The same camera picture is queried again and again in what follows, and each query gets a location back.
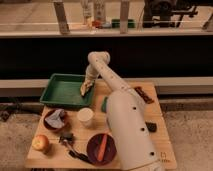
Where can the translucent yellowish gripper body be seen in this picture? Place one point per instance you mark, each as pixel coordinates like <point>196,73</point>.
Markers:
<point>89,82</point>

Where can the peeled yellow banana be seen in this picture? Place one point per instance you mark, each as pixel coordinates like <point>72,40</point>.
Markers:
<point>84,89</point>

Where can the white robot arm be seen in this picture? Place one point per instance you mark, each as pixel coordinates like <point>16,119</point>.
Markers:
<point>125,114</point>

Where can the white plastic cup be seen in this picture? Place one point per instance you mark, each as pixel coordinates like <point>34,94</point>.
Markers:
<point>85,116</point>

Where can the teal green sponge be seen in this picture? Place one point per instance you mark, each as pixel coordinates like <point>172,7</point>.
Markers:
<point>104,104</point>

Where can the green plastic tray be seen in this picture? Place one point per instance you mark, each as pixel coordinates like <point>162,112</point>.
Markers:
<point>63,91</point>

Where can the dark red bowl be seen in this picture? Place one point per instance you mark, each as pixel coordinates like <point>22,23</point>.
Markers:
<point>65,119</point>

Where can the dark red grapes bunch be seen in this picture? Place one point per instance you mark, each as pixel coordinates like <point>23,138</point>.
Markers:
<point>146,98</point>

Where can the crumpled grey white cloth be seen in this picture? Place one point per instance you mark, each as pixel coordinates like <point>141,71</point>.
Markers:
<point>55,118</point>

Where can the small black toy car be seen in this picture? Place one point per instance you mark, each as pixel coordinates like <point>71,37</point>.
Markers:
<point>66,137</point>

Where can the green container on shelf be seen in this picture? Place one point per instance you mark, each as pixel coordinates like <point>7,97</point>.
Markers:
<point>116,23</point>

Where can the dark purple plate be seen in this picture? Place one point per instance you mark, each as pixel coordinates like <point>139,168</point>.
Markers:
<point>93,148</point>

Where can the orange carrot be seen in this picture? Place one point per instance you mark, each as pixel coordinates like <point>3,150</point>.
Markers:
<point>102,148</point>

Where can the black rectangular box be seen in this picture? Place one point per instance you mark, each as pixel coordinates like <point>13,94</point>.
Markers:
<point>152,127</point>

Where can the red yellow apple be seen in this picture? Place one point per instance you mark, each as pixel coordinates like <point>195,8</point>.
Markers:
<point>40,143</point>

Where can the black machine in background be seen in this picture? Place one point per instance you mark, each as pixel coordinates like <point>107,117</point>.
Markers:
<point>167,13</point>

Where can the black handled tool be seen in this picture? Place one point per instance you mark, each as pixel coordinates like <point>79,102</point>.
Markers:
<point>77,155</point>

